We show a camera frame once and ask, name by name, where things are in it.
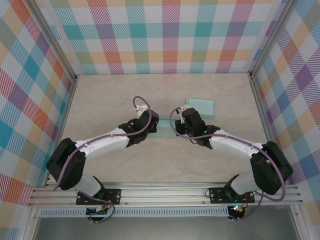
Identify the grey metal panel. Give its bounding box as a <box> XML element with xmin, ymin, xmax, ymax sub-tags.
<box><xmin>31</xmin><ymin>216</ymin><xmax>302</xmax><ymax>240</ymax></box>

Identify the aluminium mounting rail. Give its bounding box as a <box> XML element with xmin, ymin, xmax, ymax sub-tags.
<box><xmin>27</xmin><ymin>181</ymin><xmax>304</xmax><ymax>208</ymax></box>

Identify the white slotted cable duct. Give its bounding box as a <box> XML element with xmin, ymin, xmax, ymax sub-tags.
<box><xmin>39</xmin><ymin>208</ymin><xmax>230</xmax><ymax>218</ymax></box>

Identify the aluminium frame leg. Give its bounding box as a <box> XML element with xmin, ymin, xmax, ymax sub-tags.
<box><xmin>289</xmin><ymin>205</ymin><xmax>308</xmax><ymax>240</ymax></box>
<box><xmin>23</xmin><ymin>206</ymin><xmax>41</xmax><ymax>240</ymax></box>

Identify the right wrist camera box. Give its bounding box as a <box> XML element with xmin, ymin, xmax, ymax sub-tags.
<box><xmin>177</xmin><ymin>104</ymin><xmax>189</xmax><ymax>124</ymax></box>

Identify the small black circuit board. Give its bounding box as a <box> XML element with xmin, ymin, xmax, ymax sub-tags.
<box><xmin>85</xmin><ymin>206</ymin><xmax>111</xmax><ymax>217</ymax></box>
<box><xmin>227</xmin><ymin>204</ymin><xmax>246</xmax><ymax>216</ymax></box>

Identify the aluminium corner post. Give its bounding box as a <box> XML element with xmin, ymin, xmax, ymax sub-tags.
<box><xmin>249</xmin><ymin>0</ymin><xmax>298</xmax><ymax>76</ymax></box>
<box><xmin>24</xmin><ymin>0</ymin><xmax>79</xmax><ymax>81</ymax></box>

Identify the purple cable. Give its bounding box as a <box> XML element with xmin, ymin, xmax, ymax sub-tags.
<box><xmin>53</xmin><ymin>96</ymin><xmax>153</xmax><ymax>224</ymax></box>
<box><xmin>169</xmin><ymin>107</ymin><xmax>288</xmax><ymax>222</ymax></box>

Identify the light blue paper box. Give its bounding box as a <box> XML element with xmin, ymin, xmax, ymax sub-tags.
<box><xmin>156</xmin><ymin>117</ymin><xmax>176</xmax><ymax>139</ymax></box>
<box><xmin>186</xmin><ymin>97</ymin><xmax>217</xmax><ymax>121</ymax></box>

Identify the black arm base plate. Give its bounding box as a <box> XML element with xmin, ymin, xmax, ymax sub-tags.
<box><xmin>208</xmin><ymin>187</ymin><xmax>256</xmax><ymax>205</ymax></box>
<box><xmin>76</xmin><ymin>188</ymin><xmax>123</xmax><ymax>206</ymax></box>

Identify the aluminium side rail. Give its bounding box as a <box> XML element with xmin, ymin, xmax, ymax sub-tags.
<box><xmin>43</xmin><ymin>74</ymin><xmax>80</xmax><ymax>188</ymax></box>
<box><xmin>248</xmin><ymin>72</ymin><xmax>286</xmax><ymax>185</ymax></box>

